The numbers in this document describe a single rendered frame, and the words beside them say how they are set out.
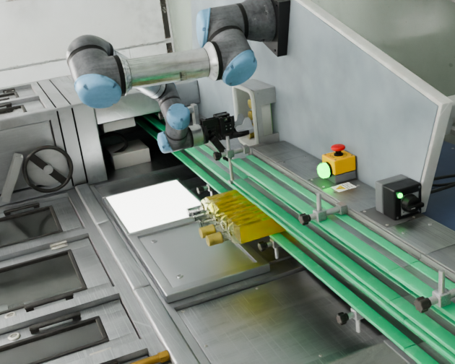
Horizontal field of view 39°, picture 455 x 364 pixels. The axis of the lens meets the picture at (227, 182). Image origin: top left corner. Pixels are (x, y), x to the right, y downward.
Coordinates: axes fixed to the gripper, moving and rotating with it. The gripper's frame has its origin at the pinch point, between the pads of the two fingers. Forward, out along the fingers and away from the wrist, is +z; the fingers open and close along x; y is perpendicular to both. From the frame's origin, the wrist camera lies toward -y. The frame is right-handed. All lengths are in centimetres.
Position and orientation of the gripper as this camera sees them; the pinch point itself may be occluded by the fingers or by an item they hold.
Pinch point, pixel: (253, 127)
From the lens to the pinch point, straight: 229.9
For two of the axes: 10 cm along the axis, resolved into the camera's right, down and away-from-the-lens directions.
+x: -3.8, -3.1, 8.7
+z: 9.2, -2.4, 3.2
